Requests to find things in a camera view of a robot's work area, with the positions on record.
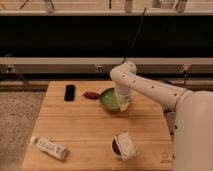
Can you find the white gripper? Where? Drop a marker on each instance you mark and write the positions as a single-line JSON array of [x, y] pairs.
[[122, 94]]

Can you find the green ceramic bowl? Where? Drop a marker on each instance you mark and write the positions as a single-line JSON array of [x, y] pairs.
[[108, 100]]

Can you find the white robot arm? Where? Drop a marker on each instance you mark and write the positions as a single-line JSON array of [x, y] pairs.
[[192, 143]]

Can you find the black smartphone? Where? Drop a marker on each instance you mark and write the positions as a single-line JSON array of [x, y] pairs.
[[69, 93]]

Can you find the white plastic bottle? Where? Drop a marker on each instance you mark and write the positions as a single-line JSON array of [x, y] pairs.
[[47, 146]]

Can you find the white wall outlet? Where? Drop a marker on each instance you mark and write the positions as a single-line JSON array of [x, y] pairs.
[[99, 69]]

